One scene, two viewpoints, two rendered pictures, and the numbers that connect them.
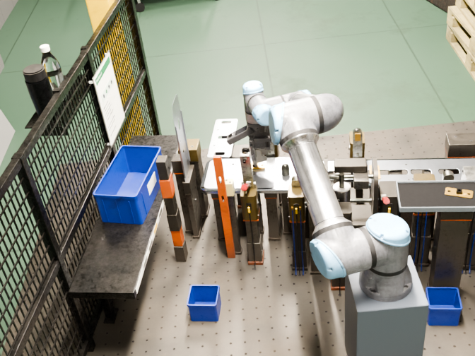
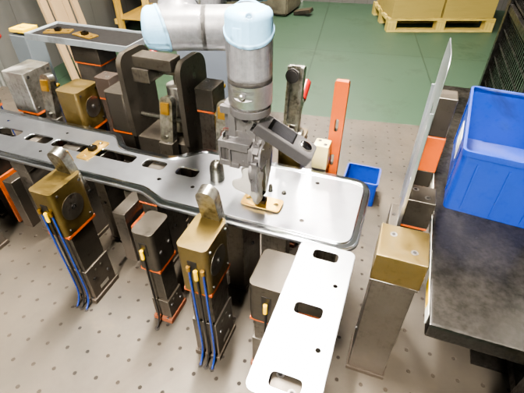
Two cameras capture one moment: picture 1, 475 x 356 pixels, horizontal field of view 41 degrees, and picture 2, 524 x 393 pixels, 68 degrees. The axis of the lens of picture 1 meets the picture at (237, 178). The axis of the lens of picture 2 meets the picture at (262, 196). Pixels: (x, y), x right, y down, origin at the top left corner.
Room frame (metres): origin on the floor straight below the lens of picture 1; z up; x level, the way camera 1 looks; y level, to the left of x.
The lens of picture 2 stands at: (2.64, 0.03, 1.52)
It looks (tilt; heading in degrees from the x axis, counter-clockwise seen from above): 39 degrees down; 190
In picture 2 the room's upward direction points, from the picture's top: straight up
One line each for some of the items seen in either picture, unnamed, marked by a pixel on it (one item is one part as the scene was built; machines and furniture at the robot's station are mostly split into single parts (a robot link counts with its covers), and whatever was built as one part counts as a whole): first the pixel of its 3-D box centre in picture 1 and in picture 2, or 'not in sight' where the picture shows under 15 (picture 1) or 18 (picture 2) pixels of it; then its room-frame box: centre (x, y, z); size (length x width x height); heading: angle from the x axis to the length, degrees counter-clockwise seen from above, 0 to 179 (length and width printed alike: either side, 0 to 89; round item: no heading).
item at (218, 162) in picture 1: (225, 210); (329, 178); (1.86, 0.06, 0.95); 0.03 x 0.01 x 0.50; 80
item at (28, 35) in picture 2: (456, 195); (90, 36); (1.54, -0.69, 1.16); 0.37 x 0.14 x 0.02; 80
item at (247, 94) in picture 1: (254, 97); (249, 44); (2.03, -0.10, 1.32); 0.09 x 0.08 x 0.11; 11
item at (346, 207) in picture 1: (341, 251); not in sight; (1.62, -0.33, 0.89); 0.09 x 0.08 x 0.38; 170
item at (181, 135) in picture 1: (182, 138); (418, 147); (2.05, 0.19, 1.17); 0.12 x 0.01 x 0.34; 170
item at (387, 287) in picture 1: (385, 270); not in sight; (1.26, -0.39, 1.15); 0.15 x 0.15 x 0.10
